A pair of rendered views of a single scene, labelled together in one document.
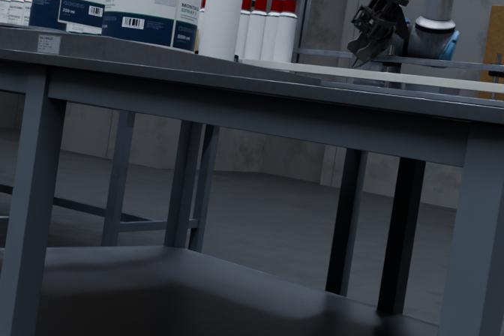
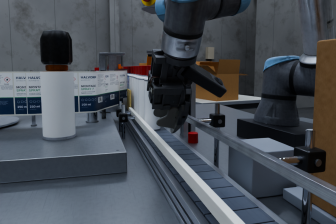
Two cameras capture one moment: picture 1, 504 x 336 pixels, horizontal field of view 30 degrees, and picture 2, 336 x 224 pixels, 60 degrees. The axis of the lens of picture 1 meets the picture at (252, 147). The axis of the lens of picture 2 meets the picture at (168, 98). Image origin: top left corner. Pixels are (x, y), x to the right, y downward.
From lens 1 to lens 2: 1.91 m
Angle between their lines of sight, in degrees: 34
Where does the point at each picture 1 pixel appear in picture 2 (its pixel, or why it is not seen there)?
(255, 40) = (141, 100)
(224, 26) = (47, 108)
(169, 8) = not seen: outside the picture
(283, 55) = (147, 113)
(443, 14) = not seen: hidden behind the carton
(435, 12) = (312, 47)
